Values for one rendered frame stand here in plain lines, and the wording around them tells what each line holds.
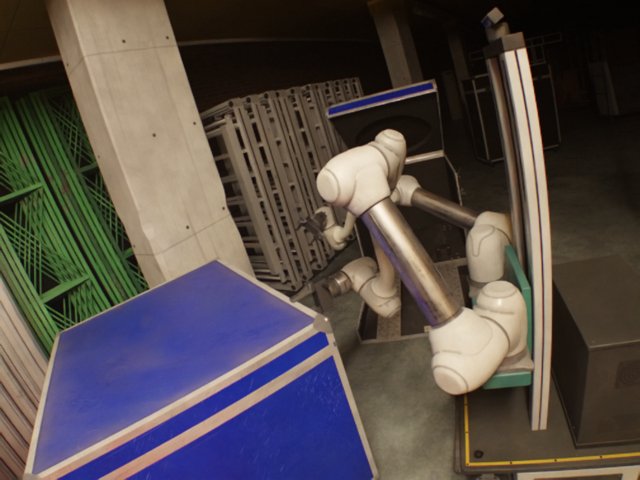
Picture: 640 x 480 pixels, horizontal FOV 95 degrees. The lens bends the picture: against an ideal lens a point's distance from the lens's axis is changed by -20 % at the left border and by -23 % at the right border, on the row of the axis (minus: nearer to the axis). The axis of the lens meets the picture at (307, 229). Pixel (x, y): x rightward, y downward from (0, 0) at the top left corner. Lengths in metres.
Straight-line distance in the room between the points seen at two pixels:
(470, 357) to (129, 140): 2.00
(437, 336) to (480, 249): 0.62
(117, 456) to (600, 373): 1.51
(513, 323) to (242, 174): 2.83
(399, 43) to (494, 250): 4.95
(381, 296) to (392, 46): 5.19
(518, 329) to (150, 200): 1.95
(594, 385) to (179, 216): 2.23
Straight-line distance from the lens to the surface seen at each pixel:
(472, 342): 1.01
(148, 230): 2.26
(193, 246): 2.39
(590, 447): 1.73
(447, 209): 1.85
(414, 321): 2.94
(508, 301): 1.14
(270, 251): 3.65
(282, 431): 1.33
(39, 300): 3.44
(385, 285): 1.37
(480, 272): 1.60
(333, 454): 1.55
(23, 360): 3.03
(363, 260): 1.51
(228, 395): 1.16
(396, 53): 6.19
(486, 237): 1.55
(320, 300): 1.43
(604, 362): 1.41
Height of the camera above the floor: 1.70
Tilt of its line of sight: 17 degrees down
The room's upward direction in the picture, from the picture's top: 17 degrees counter-clockwise
